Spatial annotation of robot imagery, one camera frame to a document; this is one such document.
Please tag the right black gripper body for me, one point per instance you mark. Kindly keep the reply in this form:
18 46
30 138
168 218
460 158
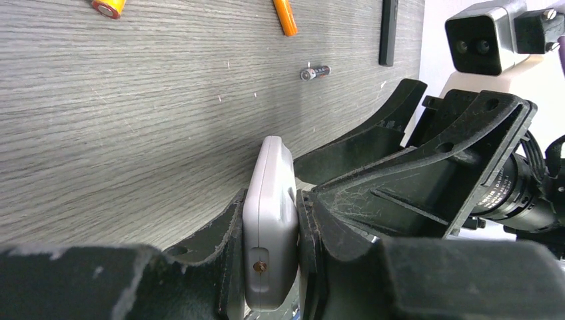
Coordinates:
527 193

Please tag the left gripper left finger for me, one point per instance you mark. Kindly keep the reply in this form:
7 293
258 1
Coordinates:
213 285

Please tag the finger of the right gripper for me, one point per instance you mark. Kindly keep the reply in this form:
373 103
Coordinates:
379 136
429 190

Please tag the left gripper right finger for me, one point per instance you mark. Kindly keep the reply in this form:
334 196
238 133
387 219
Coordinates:
338 267

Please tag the white remote control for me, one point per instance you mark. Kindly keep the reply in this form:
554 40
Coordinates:
270 228

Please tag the orange battery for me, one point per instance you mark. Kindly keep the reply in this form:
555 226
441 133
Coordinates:
286 18
109 8

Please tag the black battery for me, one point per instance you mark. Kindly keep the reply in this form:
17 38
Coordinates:
314 72

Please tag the black flat bar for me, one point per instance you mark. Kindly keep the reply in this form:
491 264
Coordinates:
388 32

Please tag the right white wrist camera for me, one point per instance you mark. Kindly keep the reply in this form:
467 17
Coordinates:
503 46

